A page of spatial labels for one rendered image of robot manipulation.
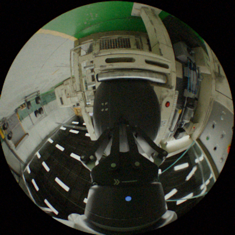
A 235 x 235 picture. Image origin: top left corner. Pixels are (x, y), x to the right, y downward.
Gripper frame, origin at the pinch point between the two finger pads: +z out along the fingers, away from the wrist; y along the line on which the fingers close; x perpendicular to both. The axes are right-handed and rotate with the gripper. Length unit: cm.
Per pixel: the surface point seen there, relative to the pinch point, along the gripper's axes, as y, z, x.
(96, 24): -20, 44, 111
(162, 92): 27.5, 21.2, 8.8
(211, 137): 66, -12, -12
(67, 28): -53, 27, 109
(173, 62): 37, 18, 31
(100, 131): -8.2, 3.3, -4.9
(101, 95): -7.2, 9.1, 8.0
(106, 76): -4.9, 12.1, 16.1
